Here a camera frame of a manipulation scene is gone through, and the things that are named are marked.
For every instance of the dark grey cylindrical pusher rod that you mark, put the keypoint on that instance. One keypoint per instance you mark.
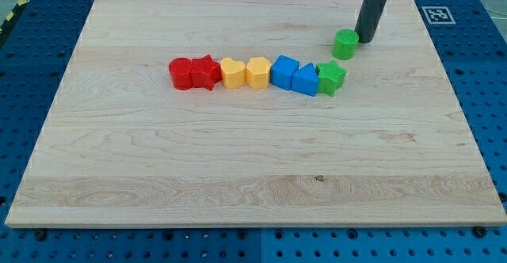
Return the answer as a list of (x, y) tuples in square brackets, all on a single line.
[(370, 13)]

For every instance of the green cylinder block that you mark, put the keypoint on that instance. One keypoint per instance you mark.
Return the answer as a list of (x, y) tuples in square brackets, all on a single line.
[(345, 44)]

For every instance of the green star block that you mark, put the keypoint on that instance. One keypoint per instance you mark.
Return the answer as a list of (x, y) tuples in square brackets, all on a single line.
[(330, 77)]

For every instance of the red star block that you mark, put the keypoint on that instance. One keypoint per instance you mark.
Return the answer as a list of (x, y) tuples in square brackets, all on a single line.
[(206, 72)]

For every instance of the white fiducial marker tag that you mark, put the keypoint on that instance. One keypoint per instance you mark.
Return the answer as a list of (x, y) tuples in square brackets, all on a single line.
[(438, 15)]

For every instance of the blue triangle block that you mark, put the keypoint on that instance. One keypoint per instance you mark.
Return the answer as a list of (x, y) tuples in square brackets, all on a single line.
[(305, 80)]

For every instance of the blue cube block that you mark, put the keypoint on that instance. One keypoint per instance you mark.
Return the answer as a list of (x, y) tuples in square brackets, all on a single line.
[(282, 71)]

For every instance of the yellow hexagon block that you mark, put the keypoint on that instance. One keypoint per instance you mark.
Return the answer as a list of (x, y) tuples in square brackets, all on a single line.
[(258, 72)]

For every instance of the yellow heart block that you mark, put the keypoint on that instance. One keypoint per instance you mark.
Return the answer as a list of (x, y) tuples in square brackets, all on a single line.
[(233, 73)]

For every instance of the red cylinder block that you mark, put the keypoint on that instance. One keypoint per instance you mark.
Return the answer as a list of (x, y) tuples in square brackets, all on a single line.
[(180, 70)]

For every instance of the light wooden board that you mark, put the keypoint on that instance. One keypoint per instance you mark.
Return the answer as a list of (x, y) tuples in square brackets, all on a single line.
[(122, 148)]

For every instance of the yellow black hazard tape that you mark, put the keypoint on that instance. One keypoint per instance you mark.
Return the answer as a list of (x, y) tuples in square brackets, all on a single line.
[(13, 16)]

